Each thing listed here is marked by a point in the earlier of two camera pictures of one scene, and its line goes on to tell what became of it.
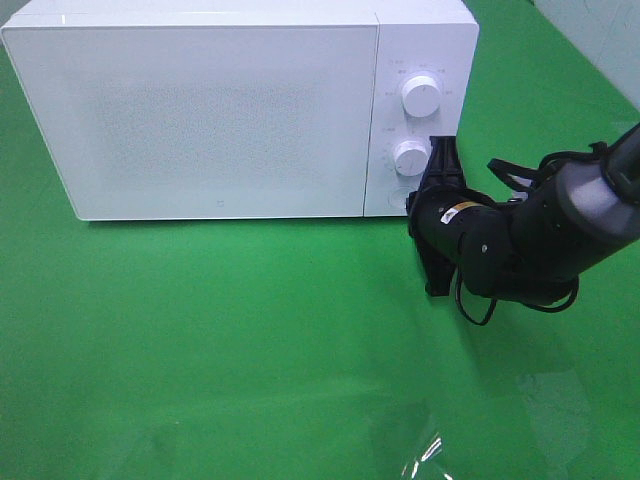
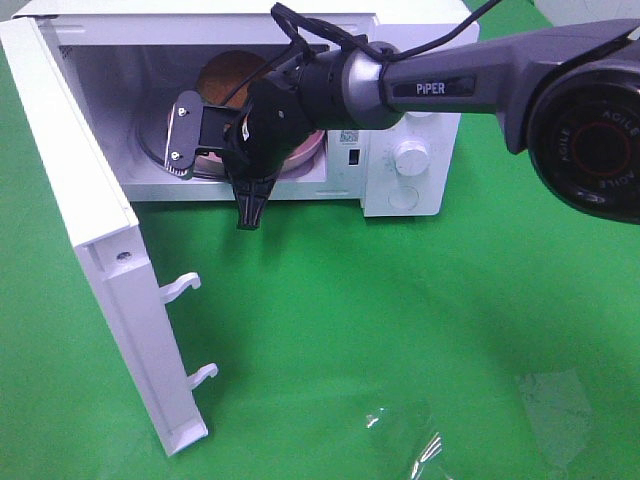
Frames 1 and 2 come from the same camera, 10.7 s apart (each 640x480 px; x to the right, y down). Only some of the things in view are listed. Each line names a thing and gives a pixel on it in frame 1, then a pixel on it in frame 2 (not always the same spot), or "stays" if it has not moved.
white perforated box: (154, 122) to (131, 292)
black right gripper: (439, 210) to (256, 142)
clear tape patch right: (560, 413) stays
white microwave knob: (410, 157) stays
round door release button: (395, 198) stays
